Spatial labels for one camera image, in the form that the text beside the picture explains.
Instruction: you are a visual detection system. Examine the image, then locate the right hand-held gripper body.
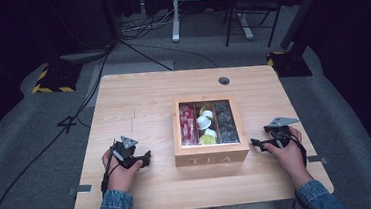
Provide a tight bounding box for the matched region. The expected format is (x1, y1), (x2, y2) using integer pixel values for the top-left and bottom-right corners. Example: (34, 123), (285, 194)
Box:
(263, 115), (303, 150)

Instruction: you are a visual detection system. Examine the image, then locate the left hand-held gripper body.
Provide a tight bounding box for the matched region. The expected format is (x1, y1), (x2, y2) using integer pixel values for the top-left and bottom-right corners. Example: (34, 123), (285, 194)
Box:
(109, 133), (143, 171)

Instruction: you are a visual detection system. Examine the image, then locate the wooden box with glass lid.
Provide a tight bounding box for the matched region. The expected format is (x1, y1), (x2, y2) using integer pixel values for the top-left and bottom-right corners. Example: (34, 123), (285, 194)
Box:
(169, 91), (252, 168)

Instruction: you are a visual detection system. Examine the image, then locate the person's left hand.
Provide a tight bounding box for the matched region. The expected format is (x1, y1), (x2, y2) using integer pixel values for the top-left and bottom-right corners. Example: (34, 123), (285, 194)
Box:
(101, 146), (146, 195)

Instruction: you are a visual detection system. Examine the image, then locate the person's right hand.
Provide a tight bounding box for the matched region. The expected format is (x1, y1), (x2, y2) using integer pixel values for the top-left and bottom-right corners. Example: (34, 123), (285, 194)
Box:
(262, 125), (315, 192)

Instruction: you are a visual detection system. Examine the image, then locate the pile of dark packets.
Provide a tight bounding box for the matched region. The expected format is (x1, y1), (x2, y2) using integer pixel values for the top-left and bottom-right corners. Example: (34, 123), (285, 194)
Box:
(213, 100), (241, 145)

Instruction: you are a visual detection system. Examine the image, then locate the grey tape piece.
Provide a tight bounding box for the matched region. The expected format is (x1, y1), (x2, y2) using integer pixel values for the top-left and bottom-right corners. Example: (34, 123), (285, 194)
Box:
(67, 183), (93, 197)
(306, 154), (329, 166)

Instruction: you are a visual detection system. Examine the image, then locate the stack of red packets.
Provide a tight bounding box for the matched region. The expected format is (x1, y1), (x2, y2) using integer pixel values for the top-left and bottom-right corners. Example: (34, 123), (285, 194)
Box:
(179, 104), (200, 147)

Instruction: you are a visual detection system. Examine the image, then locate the black stand base yellow corner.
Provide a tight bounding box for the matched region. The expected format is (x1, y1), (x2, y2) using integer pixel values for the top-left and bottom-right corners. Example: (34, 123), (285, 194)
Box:
(266, 48), (314, 80)

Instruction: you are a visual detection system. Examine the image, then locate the black yellow striped stand base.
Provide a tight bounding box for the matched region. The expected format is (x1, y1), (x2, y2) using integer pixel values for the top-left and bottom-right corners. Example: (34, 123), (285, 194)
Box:
(30, 60), (85, 96)

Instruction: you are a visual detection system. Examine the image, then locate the white desk leg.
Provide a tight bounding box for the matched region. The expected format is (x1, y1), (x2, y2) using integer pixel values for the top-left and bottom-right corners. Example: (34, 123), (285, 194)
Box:
(168, 0), (184, 44)
(235, 11), (256, 41)

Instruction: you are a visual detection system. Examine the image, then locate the dark slanted stand pole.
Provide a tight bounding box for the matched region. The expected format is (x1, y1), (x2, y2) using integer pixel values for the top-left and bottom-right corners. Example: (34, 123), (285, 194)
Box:
(277, 0), (334, 51)

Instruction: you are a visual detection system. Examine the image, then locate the right hand-held gripper black cable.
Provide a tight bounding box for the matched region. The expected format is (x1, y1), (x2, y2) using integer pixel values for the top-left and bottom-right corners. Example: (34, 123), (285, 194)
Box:
(288, 130), (310, 168)

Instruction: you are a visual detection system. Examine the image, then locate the hand-held gripper black cable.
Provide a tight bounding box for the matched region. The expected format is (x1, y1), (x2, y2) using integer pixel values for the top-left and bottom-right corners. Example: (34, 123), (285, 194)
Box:
(288, 130), (310, 168)
(97, 149), (124, 199)

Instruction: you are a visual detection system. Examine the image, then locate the left hand-held gripper black cable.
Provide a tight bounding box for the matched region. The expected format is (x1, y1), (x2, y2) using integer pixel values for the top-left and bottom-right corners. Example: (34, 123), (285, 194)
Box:
(97, 149), (124, 199)

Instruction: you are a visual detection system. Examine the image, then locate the long black floor cable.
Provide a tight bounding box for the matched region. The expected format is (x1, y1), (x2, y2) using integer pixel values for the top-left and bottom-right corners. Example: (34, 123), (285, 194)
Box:
(0, 44), (128, 209)

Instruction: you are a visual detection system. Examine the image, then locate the thin black floor cable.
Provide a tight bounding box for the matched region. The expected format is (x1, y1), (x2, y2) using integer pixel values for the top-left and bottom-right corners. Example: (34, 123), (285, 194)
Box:
(133, 36), (220, 75)

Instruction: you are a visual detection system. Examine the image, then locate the black chair frame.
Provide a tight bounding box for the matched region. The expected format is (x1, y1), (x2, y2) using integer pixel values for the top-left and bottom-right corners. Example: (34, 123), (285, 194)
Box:
(221, 0), (286, 52)

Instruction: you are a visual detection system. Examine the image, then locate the bundle of floor cables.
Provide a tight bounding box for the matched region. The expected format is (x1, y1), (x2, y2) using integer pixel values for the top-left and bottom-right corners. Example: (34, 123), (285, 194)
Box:
(118, 1), (187, 41)

